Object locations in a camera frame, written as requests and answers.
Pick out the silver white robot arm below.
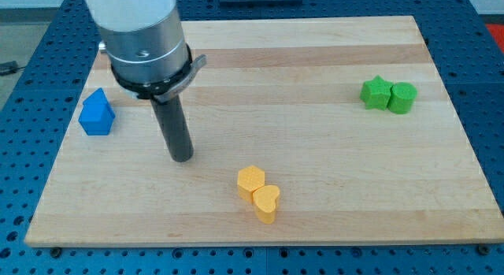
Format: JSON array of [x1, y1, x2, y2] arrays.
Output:
[[85, 0, 189, 84]]

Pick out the yellow hexagon block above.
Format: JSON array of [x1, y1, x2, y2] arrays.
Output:
[[237, 165, 265, 203]]

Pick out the yellow heart block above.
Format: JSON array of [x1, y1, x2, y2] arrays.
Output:
[[253, 185, 280, 224]]

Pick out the light wooden board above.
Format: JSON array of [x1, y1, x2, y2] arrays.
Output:
[[25, 16, 503, 247]]

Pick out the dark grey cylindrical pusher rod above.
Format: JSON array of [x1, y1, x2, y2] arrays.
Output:
[[150, 96, 194, 162]]

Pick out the black clamp with metal lever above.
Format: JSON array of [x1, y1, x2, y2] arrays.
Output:
[[111, 44, 207, 103]]

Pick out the green star block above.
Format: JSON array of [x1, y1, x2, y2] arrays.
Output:
[[359, 75, 394, 110]]

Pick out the green cylinder block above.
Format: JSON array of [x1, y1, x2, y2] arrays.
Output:
[[387, 82, 417, 114]]

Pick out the blue house-shaped block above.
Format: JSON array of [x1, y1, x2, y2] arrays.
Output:
[[78, 88, 116, 136]]

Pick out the black cable on floor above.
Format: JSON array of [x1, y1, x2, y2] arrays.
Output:
[[0, 60, 27, 76]]

